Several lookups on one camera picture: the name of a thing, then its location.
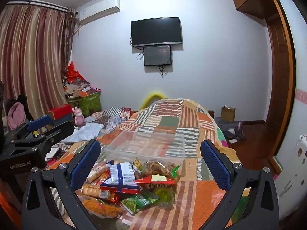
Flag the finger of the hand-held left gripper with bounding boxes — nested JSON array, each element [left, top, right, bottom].
[[14, 121, 75, 154], [5, 115, 52, 146]]

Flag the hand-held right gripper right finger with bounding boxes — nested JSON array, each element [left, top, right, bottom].
[[200, 139, 280, 230]]

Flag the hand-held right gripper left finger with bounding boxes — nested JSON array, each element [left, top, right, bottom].
[[21, 139, 101, 230]]

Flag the long brown biscuit packet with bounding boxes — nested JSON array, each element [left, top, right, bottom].
[[86, 161, 112, 185]]

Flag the clear bag of fried snacks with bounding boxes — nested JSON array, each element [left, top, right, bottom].
[[133, 158, 181, 192]]

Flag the clear plastic container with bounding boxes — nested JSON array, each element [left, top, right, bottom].
[[104, 131, 186, 178]]

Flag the red box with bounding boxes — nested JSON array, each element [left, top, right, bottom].
[[47, 105, 73, 121]]

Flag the pink plush toy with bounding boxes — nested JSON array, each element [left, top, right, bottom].
[[71, 107, 86, 126]]

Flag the pink garment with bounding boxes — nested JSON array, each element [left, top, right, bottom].
[[7, 102, 26, 130]]

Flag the beige biscuit packet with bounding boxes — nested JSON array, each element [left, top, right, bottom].
[[82, 184, 120, 203]]

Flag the blue white snack packet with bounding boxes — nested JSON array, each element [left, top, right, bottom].
[[99, 162, 142, 194]]

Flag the grey clothes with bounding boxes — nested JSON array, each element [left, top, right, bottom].
[[214, 117, 246, 142]]

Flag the green storage box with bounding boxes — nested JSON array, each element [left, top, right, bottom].
[[68, 91, 102, 117]]

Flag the patchwork striped blanket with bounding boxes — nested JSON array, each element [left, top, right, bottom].
[[45, 98, 243, 230]]

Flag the orange checked snack bag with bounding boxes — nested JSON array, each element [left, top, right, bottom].
[[80, 196, 125, 219]]

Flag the brown cardboard box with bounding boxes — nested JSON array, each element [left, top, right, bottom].
[[221, 105, 236, 122]]

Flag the green jelly cup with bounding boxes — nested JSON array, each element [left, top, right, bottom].
[[152, 187, 175, 209]]

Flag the red plastic bag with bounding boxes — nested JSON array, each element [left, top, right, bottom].
[[66, 62, 85, 82]]

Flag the green peas packet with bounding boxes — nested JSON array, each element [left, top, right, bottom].
[[120, 189, 160, 215]]

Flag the red triangular snack packet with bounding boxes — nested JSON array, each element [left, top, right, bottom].
[[134, 174, 179, 191]]

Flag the striped red beige curtain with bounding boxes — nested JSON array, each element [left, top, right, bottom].
[[0, 3, 75, 125]]

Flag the white suitcase with stickers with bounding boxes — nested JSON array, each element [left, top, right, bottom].
[[273, 134, 307, 218]]

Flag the yellow foam tube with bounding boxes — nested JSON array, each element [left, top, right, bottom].
[[140, 91, 166, 111]]

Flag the brown patterned curtain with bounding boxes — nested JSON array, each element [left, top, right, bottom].
[[64, 8, 81, 77]]

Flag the wooden door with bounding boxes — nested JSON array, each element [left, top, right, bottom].
[[264, 0, 297, 173]]

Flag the white air conditioner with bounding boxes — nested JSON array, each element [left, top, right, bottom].
[[76, 0, 120, 26]]

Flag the black monitor cable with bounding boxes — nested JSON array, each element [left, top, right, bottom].
[[158, 65, 169, 78]]

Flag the small black wall monitor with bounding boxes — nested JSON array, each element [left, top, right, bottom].
[[143, 45, 172, 67]]

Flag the black wall television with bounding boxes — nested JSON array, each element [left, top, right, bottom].
[[131, 17, 183, 48]]

